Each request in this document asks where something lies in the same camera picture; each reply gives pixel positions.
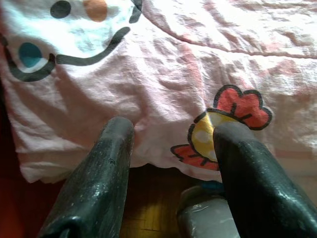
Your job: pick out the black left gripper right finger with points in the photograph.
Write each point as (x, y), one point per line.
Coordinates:
(260, 193)

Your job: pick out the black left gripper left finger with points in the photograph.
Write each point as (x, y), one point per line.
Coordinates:
(99, 186)

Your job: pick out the grey robot leg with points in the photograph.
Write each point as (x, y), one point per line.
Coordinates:
(205, 218)

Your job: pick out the pink cartoon print blanket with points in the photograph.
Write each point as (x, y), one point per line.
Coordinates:
(161, 74)

